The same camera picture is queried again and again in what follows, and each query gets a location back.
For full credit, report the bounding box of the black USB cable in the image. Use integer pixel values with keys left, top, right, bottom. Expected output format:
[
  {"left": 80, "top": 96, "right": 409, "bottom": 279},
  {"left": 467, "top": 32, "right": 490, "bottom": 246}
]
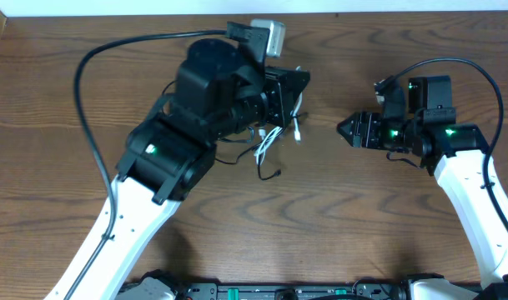
[{"left": 256, "top": 112, "right": 309, "bottom": 182}]

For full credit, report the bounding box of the white USB cable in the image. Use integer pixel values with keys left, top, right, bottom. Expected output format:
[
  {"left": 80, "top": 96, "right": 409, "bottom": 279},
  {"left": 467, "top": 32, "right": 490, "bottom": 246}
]
[{"left": 253, "top": 65, "right": 304, "bottom": 166}]

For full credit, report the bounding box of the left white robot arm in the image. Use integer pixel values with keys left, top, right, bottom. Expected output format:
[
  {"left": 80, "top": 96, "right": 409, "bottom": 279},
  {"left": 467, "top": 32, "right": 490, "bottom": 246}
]
[{"left": 49, "top": 39, "right": 310, "bottom": 299}]

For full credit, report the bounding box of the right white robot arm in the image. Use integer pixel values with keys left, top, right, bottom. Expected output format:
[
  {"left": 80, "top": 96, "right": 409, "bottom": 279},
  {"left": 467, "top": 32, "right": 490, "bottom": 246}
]
[{"left": 337, "top": 76, "right": 508, "bottom": 299}]

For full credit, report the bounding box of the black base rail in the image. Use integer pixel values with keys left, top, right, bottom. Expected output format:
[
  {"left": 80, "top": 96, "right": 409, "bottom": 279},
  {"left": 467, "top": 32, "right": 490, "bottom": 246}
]
[{"left": 119, "top": 270, "right": 484, "bottom": 300}]

